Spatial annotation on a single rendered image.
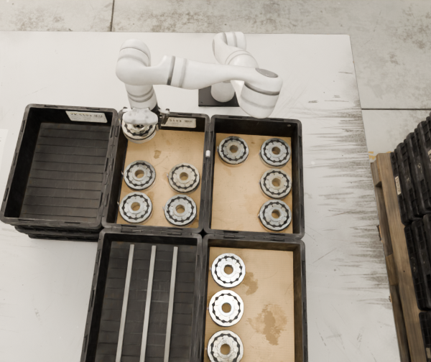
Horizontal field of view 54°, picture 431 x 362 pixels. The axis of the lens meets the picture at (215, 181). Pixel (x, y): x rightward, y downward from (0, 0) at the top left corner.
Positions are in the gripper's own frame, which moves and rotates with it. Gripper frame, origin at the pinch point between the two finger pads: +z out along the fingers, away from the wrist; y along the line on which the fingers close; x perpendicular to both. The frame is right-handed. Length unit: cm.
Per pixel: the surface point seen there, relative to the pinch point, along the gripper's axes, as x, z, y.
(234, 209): 20.5, 16.8, -27.2
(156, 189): 14.9, 16.8, -1.7
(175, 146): -1.3, 17.0, -6.7
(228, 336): 59, 14, -26
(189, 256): 36.1, 16.8, -13.4
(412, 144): -28, 63, -113
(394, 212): -2, 86, -111
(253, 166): 5.3, 17.0, -33.3
